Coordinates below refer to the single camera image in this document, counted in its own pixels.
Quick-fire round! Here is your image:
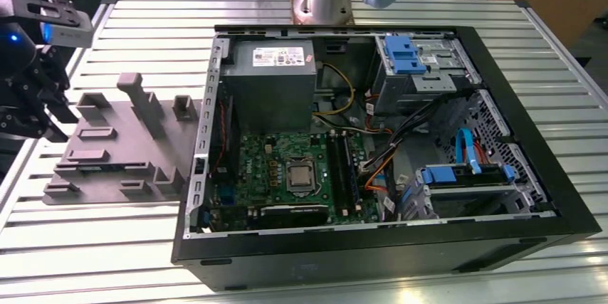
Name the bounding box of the hard disk in blue carrier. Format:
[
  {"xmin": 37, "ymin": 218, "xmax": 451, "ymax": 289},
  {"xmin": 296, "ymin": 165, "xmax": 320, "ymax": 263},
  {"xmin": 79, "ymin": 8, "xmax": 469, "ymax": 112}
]
[{"xmin": 420, "ymin": 164, "xmax": 517, "ymax": 188}]

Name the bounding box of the tall silver drive cage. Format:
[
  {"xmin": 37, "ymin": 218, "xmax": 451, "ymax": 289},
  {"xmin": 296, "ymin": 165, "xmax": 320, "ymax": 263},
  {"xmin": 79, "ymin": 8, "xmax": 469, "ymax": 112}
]
[{"xmin": 372, "ymin": 33, "xmax": 481, "ymax": 115}]

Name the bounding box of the grey parts rack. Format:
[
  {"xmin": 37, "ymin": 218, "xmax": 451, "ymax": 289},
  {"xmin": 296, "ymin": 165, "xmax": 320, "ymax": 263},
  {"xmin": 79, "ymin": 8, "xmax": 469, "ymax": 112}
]
[{"xmin": 41, "ymin": 72, "xmax": 200, "ymax": 207}]

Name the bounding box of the black RAM slot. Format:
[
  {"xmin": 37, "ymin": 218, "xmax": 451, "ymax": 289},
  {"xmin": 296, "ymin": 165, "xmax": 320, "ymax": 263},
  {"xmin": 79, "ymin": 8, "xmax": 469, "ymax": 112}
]
[{"xmin": 327, "ymin": 132, "xmax": 344, "ymax": 214}]

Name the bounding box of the black graphics card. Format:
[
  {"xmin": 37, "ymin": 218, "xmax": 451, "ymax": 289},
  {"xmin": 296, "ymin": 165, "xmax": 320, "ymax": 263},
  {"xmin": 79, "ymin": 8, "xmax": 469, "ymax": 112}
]
[{"xmin": 207, "ymin": 203, "xmax": 329, "ymax": 231}]

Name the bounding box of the silver CPU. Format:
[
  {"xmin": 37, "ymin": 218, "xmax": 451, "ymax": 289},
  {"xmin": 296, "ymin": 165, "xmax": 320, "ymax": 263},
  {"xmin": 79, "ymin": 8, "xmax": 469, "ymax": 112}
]
[{"xmin": 288, "ymin": 165, "xmax": 316, "ymax": 188}]

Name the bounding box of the low silver disk bay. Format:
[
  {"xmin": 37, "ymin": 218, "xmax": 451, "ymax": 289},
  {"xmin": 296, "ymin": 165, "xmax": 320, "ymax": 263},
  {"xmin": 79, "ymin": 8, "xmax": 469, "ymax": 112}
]
[{"xmin": 403, "ymin": 168, "xmax": 545, "ymax": 221}]

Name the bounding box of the metal CPU socket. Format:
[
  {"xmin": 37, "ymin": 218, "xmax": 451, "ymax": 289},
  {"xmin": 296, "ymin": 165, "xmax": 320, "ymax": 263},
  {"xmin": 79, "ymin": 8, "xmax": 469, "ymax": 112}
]
[{"xmin": 283, "ymin": 155, "xmax": 321, "ymax": 198}]

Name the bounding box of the yellow wire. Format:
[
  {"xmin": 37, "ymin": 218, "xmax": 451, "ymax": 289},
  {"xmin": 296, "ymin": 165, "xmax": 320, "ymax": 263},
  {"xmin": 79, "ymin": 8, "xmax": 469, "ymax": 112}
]
[{"xmin": 312, "ymin": 63, "xmax": 356, "ymax": 117}]

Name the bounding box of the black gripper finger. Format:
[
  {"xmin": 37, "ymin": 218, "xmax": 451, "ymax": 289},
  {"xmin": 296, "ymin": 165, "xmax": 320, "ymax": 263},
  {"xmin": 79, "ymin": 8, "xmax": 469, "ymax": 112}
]
[
  {"xmin": 36, "ymin": 44, "xmax": 81, "ymax": 124},
  {"xmin": 0, "ymin": 103, "xmax": 71, "ymax": 143}
]

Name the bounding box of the blue disk carrier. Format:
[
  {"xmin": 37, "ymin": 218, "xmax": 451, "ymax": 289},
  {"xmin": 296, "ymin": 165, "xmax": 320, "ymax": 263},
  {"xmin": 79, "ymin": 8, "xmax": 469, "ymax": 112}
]
[{"xmin": 385, "ymin": 35, "xmax": 431, "ymax": 74}]

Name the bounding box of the green motherboard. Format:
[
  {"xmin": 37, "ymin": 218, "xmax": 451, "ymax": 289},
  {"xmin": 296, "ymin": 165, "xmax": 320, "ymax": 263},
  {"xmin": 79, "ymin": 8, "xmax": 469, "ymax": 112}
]
[{"xmin": 208, "ymin": 131, "xmax": 381, "ymax": 229}]

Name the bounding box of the black PC case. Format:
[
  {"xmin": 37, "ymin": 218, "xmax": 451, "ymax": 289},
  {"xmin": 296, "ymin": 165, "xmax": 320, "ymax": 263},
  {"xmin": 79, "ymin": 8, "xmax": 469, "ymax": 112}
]
[{"xmin": 171, "ymin": 24, "xmax": 603, "ymax": 293}]

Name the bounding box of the orange wire bundle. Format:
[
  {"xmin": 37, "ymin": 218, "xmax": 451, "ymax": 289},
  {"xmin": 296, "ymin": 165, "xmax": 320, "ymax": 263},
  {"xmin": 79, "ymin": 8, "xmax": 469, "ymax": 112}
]
[{"xmin": 364, "ymin": 154, "xmax": 396, "ymax": 194}]

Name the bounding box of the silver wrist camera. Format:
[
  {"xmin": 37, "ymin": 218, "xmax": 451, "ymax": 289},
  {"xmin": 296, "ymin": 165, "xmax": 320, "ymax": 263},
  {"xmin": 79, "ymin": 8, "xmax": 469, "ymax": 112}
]
[{"xmin": 40, "ymin": 6, "xmax": 95, "ymax": 48}]

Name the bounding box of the blue flat data cable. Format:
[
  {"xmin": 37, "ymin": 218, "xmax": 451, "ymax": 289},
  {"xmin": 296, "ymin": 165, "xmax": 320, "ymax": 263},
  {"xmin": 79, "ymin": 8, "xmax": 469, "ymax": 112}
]
[{"xmin": 455, "ymin": 128, "xmax": 484, "ymax": 176}]

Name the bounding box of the grey power supply unit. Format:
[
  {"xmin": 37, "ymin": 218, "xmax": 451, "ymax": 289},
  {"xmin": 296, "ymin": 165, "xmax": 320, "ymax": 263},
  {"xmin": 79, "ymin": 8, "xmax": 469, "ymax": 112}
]
[{"xmin": 221, "ymin": 39, "xmax": 319, "ymax": 134}]

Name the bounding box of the black cable bundle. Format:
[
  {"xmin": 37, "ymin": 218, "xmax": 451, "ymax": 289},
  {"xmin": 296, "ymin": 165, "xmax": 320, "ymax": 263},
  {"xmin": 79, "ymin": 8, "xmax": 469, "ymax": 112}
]
[{"xmin": 375, "ymin": 89, "xmax": 477, "ymax": 163}]

